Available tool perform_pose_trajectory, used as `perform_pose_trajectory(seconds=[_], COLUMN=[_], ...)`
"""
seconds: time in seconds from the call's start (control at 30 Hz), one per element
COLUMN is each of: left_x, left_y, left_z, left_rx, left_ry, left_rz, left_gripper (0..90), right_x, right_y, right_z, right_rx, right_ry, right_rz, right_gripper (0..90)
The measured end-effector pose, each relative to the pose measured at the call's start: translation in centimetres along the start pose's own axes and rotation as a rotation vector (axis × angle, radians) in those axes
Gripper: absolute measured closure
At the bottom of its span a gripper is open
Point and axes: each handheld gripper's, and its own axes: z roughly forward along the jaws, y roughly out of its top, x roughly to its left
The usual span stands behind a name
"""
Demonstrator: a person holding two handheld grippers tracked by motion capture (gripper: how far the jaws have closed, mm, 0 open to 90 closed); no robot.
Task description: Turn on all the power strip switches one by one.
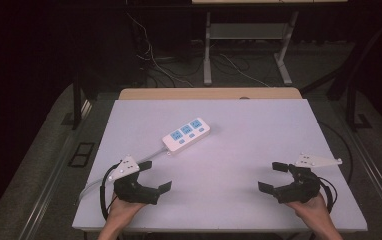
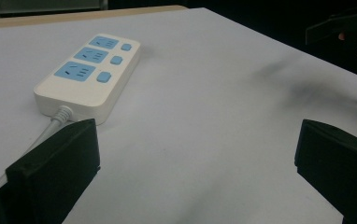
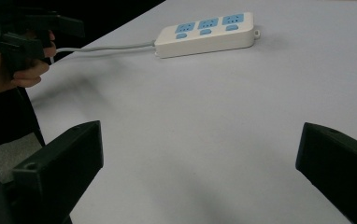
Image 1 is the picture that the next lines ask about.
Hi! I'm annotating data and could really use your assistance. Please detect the black floor cable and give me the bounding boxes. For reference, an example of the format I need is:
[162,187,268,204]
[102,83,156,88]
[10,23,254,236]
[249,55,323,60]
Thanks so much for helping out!
[318,121,355,185]

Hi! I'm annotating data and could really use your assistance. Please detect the black metal stand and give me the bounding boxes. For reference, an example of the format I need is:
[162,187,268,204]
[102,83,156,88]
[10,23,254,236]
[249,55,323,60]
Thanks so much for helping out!
[345,63,374,132]

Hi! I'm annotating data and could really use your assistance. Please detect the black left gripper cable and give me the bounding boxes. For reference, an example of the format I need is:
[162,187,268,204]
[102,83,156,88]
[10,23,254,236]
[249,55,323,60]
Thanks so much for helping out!
[99,162,120,222]

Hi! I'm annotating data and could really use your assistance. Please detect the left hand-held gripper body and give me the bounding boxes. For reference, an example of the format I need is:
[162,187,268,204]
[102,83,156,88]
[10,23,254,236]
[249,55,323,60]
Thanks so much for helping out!
[108,154,162,205]

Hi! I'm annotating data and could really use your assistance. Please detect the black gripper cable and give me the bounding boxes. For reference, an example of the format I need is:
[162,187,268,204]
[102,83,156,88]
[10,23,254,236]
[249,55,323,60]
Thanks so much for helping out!
[318,176,339,215]
[99,162,120,222]

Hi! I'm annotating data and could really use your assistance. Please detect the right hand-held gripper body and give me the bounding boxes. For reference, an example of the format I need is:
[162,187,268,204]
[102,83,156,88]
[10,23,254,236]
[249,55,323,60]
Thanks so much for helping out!
[273,153,344,205]

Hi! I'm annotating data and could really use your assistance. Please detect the white metal desk frame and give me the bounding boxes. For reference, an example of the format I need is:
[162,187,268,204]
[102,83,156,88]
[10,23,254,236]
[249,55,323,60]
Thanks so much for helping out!
[202,11,300,87]

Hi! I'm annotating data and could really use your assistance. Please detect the person's right hand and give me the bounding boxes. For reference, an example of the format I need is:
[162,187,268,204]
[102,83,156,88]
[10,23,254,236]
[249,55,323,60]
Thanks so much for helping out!
[284,192,334,232]

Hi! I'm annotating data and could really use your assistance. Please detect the white power strip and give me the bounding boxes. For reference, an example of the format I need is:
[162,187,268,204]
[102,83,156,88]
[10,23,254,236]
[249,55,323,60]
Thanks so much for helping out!
[161,117,212,156]

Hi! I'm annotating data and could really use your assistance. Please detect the aluminium floor rail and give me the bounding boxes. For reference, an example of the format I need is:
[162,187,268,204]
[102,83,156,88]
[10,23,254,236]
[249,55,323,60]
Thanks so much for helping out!
[338,106,382,228]
[18,99,94,240]

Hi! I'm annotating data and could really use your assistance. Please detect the white floor cable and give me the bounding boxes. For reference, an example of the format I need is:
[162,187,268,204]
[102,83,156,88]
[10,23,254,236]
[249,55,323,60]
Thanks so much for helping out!
[218,53,271,88]
[126,13,194,88]

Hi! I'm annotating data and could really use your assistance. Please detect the person's left hand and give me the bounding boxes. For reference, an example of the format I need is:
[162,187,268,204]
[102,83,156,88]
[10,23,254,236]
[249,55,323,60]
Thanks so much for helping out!
[106,194,147,231]

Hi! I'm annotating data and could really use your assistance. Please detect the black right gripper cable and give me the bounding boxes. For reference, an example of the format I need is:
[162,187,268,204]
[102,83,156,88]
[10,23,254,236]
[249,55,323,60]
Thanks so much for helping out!
[318,176,339,215]

